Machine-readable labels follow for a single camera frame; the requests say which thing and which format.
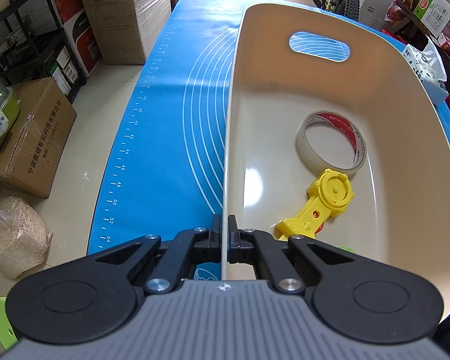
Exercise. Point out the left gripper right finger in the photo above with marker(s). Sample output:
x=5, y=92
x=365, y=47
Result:
x=265, y=254

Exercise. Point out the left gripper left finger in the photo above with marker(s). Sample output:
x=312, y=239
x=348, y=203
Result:
x=180, y=257

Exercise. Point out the yellow toy launcher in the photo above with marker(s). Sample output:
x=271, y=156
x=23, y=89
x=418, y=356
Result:
x=328, y=196

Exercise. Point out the white tape roll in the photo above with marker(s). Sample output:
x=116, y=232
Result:
x=315, y=161

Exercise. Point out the beige plastic storage basket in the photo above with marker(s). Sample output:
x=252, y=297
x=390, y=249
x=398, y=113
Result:
x=292, y=61

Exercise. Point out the blue silicone baking mat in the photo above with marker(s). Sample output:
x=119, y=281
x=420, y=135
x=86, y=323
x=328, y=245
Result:
x=166, y=168

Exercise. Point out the clear bag of grain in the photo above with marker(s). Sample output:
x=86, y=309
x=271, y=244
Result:
x=24, y=237

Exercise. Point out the brown box on floor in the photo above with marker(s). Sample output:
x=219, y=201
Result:
x=32, y=149

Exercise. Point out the green plastic stool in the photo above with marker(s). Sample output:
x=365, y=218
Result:
x=7, y=335

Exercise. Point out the lower cardboard box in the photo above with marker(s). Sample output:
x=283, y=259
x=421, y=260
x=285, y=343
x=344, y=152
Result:
x=126, y=30

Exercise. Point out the tissue box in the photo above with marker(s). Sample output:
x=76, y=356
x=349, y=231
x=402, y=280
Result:
x=429, y=69

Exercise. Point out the black metal shelf rack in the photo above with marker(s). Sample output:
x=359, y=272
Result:
x=33, y=45

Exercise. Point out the green white product box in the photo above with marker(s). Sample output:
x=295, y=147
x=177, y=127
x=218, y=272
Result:
x=434, y=15

